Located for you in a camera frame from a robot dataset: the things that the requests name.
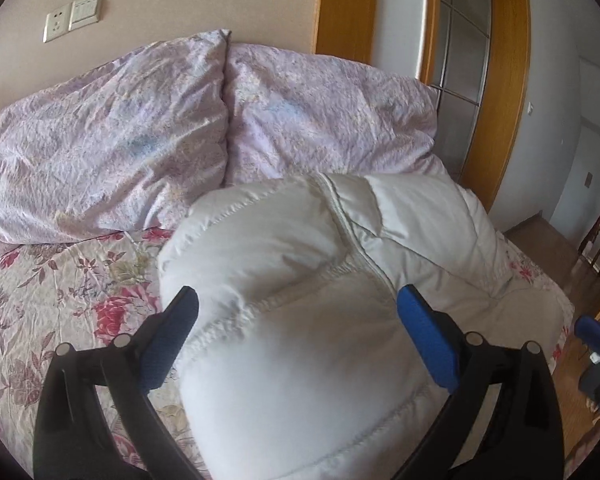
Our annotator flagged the wood framed glass door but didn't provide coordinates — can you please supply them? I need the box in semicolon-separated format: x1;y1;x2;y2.
419;0;532;214

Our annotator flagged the wooden door jamb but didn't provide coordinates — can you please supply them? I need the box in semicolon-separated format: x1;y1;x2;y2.
313;0;380;64

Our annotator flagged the floral bed sheet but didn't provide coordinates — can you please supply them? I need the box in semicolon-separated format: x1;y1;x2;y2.
0;226;577;480

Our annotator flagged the lilac crinkled pillow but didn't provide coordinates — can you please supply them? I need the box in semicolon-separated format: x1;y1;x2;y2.
0;30;232;259
222;42;454;197

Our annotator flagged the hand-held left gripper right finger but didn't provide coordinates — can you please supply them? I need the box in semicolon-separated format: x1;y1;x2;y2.
396;283;566;480

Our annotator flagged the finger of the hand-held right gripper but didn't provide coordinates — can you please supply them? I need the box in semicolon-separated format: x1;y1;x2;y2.
573;314;600;357

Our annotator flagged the white quilted down jacket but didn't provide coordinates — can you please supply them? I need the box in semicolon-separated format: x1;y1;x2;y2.
157;172;577;480

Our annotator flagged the white wall socket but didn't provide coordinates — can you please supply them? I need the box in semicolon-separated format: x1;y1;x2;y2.
42;3;73;44

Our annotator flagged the white wall light switch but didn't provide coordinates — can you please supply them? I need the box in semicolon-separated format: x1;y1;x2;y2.
68;0;104;32

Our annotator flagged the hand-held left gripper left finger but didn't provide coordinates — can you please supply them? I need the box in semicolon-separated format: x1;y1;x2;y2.
32;285;212;480

